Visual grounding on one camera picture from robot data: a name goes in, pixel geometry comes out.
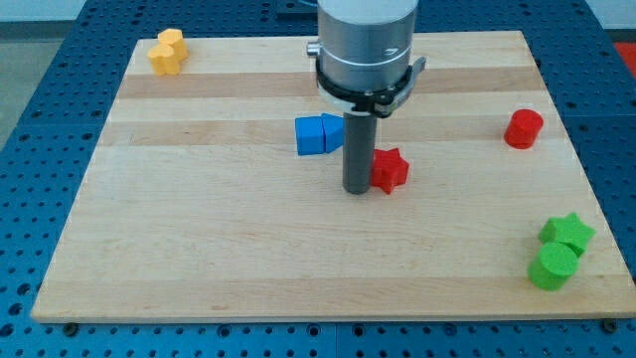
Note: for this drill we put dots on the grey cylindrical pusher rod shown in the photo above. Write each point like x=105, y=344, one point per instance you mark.
x=358, y=152

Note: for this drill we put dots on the red star block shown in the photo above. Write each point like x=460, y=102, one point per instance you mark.
x=389, y=169

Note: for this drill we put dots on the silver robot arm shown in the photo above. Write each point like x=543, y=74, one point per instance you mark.
x=363, y=67

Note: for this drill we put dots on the green star block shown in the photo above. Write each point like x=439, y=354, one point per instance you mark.
x=568, y=230

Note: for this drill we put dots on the blue pentagon block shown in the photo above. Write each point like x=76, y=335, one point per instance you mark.
x=333, y=127

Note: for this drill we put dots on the blue cube block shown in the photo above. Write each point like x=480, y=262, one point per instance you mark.
x=309, y=133

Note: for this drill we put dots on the red cylinder block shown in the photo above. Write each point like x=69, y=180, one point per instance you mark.
x=523, y=128

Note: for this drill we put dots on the wooden board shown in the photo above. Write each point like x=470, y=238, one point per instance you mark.
x=195, y=206

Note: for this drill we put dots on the yellow heart block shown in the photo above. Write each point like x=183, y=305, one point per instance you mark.
x=164, y=60

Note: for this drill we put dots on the green cylinder block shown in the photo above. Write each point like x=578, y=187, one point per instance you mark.
x=554, y=264

